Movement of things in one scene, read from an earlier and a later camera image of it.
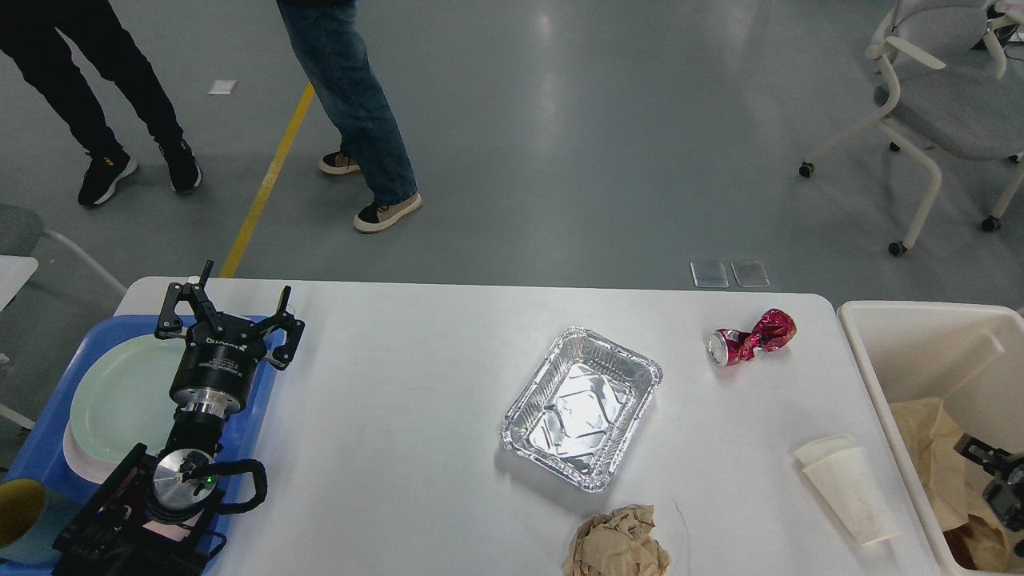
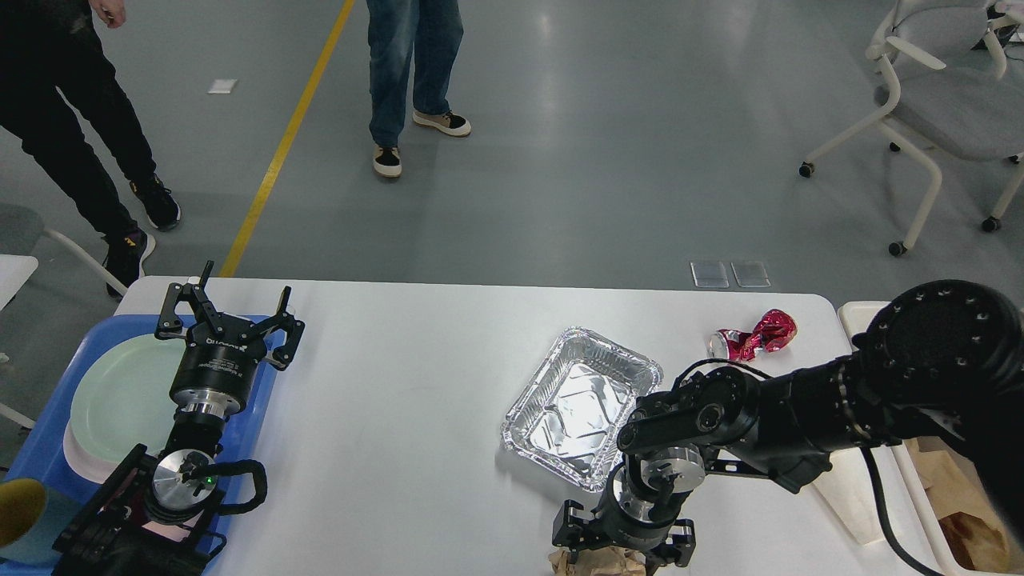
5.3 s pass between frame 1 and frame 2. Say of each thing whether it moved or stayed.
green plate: stayed
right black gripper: moved
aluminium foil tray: stayed
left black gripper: stayed
